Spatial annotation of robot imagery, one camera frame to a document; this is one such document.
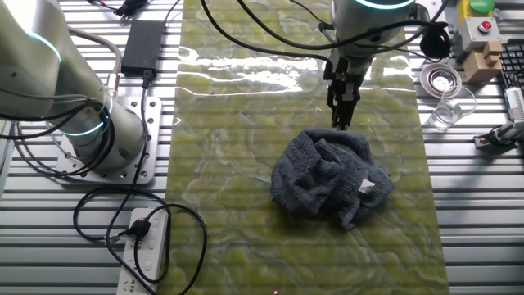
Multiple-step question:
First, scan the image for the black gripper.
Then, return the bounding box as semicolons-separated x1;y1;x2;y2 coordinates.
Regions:
323;51;372;131

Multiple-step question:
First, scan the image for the dark grey cloth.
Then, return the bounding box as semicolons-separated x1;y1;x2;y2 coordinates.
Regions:
269;128;396;231

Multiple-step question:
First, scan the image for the clear plastic cup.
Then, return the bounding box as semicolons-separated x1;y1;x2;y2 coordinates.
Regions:
427;84;478;132

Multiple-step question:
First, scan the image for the green marble pattern mat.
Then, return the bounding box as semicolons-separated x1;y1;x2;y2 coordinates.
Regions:
157;0;451;295

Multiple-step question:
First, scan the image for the wooden block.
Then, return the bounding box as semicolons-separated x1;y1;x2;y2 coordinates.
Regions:
462;39;504;85

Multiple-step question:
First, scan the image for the grey box with red button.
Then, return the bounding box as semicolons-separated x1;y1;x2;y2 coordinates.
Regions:
457;16;503;52

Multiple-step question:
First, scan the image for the yellow box with green button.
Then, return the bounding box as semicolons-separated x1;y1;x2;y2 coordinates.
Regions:
458;0;496;25

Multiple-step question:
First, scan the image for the white ribbed device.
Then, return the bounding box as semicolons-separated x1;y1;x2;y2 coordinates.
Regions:
503;86;524;123

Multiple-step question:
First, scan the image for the black keyboard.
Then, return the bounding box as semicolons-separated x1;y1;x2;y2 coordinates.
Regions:
499;43;524;89

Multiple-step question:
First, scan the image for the black power adapter brick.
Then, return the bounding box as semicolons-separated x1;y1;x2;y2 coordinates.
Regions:
120;19;167;79

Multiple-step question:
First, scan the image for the white power strip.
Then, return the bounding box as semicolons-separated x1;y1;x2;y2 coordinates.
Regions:
115;206;171;295

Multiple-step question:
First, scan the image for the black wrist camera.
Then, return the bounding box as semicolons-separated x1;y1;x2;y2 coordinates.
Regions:
419;22;454;61

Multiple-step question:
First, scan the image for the small silver camera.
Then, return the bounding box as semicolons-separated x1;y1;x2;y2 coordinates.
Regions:
473;120;524;149

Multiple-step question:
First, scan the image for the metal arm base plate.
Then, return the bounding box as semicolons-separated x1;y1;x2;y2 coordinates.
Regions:
55;96;163;185

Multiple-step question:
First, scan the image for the black adapter power cord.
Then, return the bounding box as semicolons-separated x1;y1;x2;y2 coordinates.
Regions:
105;69;159;295

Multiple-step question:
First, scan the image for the thick grey cable, metal connector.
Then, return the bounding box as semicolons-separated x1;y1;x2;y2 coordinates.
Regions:
67;26;124;99

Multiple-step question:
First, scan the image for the black cables round arm base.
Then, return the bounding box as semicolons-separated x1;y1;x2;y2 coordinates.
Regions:
0;96;118;179

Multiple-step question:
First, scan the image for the black looped cord with plug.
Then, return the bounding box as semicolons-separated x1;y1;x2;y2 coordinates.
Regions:
72;187;209;295

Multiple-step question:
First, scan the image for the black bundled cable, red wire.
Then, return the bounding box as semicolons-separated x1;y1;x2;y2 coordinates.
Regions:
88;0;148;20

